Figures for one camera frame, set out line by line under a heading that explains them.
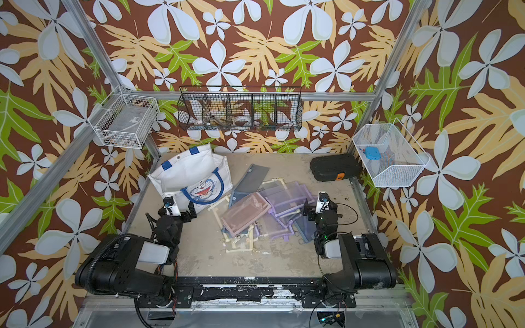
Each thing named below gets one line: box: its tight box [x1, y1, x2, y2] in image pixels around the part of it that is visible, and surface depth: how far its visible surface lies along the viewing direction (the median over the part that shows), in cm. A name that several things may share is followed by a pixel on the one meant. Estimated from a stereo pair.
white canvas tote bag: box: [147, 142, 234, 216], surface depth 95 cm
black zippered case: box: [310, 153, 362, 182], surface depth 113 cm
